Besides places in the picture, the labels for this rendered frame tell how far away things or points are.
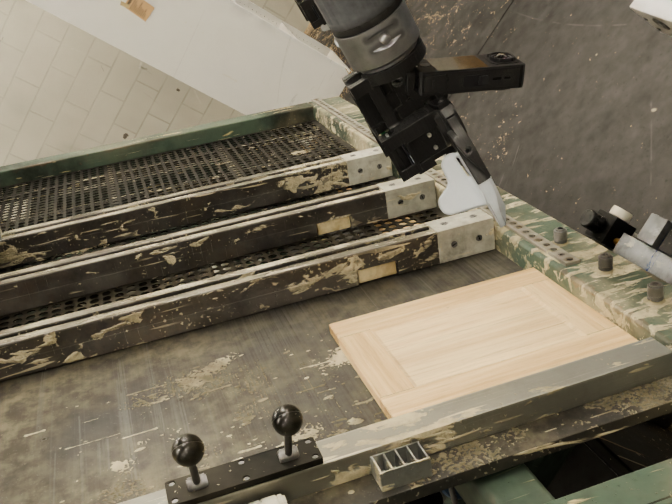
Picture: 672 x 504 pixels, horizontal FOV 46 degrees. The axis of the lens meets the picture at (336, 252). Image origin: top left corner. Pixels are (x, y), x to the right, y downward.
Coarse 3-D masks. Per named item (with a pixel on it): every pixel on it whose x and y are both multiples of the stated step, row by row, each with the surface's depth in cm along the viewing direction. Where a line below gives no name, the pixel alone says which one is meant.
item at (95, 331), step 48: (384, 240) 157; (432, 240) 156; (480, 240) 159; (192, 288) 148; (240, 288) 147; (288, 288) 150; (336, 288) 153; (0, 336) 140; (48, 336) 139; (96, 336) 142; (144, 336) 145
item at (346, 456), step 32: (608, 352) 115; (640, 352) 114; (512, 384) 111; (544, 384) 110; (576, 384) 109; (608, 384) 111; (640, 384) 113; (416, 416) 107; (448, 416) 106; (480, 416) 106; (512, 416) 108; (544, 416) 110; (320, 448) 104; (352, 448) 103; (384, 448) 103; (448, 448) 106; (288, 480) 100; (320, 480) 102
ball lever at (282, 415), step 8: (280, 408) 93; (288, 408) 93; (296, 408) 93; (272, 416) 93; (280, 416) 92; (288, 416) 92; (296, 416) 92; (272, 424) 93; (280, 424) 92; (288, 424) 92; (296, 424) 92; (280, 432) 92; (288, 432) 92; (296, 432) 93; (288, 440) 97; (288, 448) 99; (296, 448) 102; (280, 456) 101; (288, 456) 101; (296, 456) 101
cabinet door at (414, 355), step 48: (480, 288) 143; (528, 288) 140; (336, 336) 135; (384, 336) 133; (432, 336) 131; (480, 336) 128; (528, 336) 126; (576, 336) 125; (624, 336) 122; (384, 384) 119; (432, 384) 117; (480, 384) 116
